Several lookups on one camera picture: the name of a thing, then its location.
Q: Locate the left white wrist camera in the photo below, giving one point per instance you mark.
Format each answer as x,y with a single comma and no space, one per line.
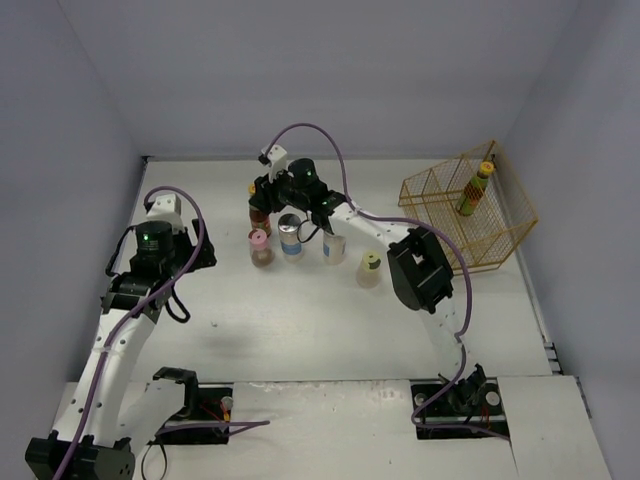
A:
166,208

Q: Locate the pink lid spice shaker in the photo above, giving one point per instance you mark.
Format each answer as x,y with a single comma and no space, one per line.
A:
261,252

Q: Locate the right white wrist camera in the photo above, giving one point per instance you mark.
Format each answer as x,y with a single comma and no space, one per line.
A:
275,159

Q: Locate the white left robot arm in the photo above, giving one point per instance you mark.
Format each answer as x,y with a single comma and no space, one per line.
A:
95,437

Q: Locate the silver lid jar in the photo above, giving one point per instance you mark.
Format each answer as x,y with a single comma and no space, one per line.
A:
334,248
288,230

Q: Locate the silver lid jar right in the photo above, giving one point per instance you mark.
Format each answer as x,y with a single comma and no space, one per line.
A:
334,248

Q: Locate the gold wire basket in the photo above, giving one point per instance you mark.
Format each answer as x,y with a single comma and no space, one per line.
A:
501,221

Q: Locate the yellow lid spice shaker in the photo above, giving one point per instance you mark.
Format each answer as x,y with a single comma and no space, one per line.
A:
368,274

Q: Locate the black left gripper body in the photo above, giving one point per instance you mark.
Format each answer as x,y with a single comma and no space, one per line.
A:
201,248

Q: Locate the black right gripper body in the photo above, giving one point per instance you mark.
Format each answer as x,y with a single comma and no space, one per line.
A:
265,198

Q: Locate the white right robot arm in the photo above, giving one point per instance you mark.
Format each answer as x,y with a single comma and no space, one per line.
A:
420,272

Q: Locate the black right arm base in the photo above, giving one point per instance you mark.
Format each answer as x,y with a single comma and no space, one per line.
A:
471,409

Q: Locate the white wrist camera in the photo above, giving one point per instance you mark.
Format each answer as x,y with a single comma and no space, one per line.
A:
275,159
166,208

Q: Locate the silver lid jar left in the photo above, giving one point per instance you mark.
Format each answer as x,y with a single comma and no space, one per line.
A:
288,230

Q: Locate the yellow cap sauce bottle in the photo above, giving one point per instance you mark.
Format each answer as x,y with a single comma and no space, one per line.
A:
259,220
475,189

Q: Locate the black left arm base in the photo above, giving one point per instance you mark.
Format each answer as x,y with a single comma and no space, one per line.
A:
179,411

